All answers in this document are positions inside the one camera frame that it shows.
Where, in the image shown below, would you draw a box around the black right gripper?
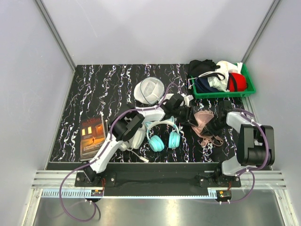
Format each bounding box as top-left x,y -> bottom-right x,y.
201,115 -> 228,137

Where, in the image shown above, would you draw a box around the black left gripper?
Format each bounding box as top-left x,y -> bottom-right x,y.
172,105 -> 198,127

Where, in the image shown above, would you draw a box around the pink lace bra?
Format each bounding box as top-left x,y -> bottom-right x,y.
192,110 -> 223,147

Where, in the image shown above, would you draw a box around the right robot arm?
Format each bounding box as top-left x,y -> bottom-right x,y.
205,100 -> 275,187

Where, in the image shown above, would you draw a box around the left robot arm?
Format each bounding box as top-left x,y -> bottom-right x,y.
83,94 -> 197,186

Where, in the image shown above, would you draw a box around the red bra in bin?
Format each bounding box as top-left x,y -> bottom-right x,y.
227,73 -> 248,92

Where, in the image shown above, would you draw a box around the navy garment in bin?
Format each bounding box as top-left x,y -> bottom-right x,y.
194,77 -> 221,93

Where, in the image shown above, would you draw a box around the black garment in bin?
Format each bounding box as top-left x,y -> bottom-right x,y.
188,59 -> 220,77

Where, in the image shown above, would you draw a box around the green plastic bin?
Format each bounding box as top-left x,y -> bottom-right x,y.
187,60 -> 256,99

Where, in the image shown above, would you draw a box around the teal cat-ear headphones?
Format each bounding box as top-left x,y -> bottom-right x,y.
146,116 -> 181,152

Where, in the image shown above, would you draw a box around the white over-ear headphones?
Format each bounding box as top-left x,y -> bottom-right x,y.
119,123 -> 146,151

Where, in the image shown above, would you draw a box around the paperback book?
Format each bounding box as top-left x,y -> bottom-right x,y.
79,115 -> 106,161

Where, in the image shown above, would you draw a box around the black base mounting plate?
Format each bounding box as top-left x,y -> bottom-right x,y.
75,163 -> 241,198

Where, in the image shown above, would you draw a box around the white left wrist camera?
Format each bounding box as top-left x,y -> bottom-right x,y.
183,95 -> 194,106

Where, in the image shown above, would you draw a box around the white headphone cable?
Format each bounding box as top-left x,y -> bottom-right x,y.
124,145 -> 150,163

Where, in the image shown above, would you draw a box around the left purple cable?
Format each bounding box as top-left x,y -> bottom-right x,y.
58,82 -> 182,222

